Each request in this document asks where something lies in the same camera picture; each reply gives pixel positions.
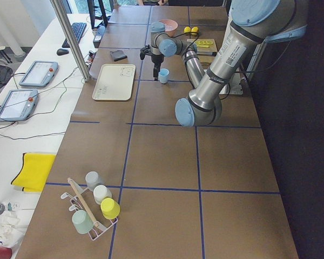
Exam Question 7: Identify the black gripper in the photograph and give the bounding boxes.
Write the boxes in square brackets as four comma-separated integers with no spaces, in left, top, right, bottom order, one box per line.
[140,45,163,80]

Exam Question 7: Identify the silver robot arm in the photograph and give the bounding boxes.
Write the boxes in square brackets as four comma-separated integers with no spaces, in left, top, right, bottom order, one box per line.
[140,1,309,127]

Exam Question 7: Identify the light blue plastic cup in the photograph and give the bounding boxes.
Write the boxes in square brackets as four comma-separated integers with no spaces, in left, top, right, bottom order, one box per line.
[158,68,170,84]

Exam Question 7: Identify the clear ice cubes pile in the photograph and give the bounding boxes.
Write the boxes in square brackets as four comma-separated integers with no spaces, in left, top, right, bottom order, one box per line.
[165,24,175,31]

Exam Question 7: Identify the grey cup on rack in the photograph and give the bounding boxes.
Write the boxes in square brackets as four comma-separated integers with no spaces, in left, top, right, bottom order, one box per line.
[85,171,104,191]

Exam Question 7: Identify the white cup on rack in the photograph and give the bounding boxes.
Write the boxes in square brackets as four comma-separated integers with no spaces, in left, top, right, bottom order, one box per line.
[93,185,112,205]

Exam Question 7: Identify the yellow cup on rack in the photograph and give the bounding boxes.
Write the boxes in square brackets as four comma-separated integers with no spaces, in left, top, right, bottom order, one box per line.
[100,197,120,220]

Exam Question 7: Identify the green cup on rack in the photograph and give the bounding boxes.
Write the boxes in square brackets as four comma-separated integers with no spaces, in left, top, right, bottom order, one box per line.
[72,210,93,234]

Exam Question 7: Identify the pink bowl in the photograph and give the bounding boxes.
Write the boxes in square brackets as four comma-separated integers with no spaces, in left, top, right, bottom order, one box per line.
[160,19,178,37]

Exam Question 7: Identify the grey folded cloth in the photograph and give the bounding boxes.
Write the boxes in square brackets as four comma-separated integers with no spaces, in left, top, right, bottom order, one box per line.
[110,50,127,62]

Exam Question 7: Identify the cream bear tray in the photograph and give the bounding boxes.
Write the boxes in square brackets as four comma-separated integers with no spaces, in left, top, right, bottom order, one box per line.
[92,64,136,101]

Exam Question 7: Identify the yellow lemon far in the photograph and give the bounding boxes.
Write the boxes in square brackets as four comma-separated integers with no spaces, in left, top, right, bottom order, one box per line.
[184,26,191,34]

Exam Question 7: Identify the lemon slices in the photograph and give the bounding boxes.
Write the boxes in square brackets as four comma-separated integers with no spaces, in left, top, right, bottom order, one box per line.
[195,40,213,46]

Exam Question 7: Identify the wooden cutting board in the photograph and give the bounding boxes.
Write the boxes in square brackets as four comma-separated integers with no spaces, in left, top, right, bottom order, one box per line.
[187,39,218,65]

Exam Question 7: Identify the yellow lemon near bowl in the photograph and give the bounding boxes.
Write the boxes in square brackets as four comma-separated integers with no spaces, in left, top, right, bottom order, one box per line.
[191,26,199,36]

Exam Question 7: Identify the black box with label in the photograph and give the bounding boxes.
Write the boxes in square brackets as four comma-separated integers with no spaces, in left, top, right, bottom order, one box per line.
[93,25,106,49]

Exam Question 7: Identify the black keyboard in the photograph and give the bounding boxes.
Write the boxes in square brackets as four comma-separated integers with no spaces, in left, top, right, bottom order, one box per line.
[62,22,87,49]

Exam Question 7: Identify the black computer mouse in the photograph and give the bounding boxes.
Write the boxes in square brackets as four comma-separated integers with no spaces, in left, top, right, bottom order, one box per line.
[56,48,69,56]

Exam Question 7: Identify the upper teach pendant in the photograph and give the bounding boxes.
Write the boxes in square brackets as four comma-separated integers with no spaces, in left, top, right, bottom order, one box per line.
[19,60,59,87]

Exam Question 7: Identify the teach pendant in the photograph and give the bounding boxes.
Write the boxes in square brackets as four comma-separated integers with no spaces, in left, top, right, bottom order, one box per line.
[19,60,59,87]
[0,89,39,122]

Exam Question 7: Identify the lower teach pendant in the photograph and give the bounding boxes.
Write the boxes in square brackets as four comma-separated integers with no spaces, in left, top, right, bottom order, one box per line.
[0,89,39,122]

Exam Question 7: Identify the yellow cloth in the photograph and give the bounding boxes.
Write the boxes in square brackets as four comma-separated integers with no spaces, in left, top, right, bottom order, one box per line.
[11,153,56,192]

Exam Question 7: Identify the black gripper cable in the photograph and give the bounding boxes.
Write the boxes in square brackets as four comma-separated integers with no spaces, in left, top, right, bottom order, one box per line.
[172,31,202,41]

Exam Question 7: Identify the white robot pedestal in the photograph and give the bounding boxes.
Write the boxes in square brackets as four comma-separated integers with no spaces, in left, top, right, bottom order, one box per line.
[220,73,243,96]

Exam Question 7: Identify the aluminium frame post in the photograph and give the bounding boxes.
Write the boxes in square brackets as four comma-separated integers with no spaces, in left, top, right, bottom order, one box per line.
[50,0,91,82]

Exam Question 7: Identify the white wire cup rack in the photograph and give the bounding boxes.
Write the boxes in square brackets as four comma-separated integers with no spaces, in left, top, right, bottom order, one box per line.
[60,178,119,241]

